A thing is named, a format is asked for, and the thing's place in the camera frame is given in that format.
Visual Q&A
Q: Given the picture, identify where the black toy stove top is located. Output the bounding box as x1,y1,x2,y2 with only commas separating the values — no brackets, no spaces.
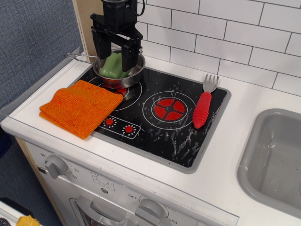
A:
92,69,231,174

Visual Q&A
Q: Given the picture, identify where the grey right oven knob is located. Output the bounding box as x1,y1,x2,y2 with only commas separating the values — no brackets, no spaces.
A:
135,199,165,226

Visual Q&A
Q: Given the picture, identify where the white toy oven door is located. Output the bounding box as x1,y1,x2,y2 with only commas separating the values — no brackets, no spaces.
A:
70,196,149,226

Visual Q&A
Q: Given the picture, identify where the grey plastic sink basin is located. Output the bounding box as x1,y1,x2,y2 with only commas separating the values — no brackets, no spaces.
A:
238,108,301,218

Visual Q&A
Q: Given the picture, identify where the orange folded towel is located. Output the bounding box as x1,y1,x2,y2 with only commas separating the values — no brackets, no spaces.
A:
40,80,123,139

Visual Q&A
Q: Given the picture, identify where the green toy bell pepper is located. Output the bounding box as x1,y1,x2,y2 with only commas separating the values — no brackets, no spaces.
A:
100,53,131,79

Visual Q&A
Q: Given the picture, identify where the yellow cloth at corner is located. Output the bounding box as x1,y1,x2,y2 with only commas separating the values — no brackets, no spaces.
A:
16,215,40,226

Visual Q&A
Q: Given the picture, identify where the grey oven knob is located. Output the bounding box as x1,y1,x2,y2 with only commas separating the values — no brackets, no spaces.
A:
45,155,68,179
135,199,165,226

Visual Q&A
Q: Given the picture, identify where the grey left oven knob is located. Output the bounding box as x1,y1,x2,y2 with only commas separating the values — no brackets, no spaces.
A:
45,155,68,179

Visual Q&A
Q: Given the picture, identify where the silver metal pot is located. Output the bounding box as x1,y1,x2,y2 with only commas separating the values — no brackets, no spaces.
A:
65,48,146,89

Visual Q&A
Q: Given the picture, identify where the red handled metal fork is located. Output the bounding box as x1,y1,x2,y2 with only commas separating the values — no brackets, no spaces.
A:
192,74,219,129

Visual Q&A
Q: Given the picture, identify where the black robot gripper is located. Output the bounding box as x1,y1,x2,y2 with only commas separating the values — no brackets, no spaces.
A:
90,0,143,72

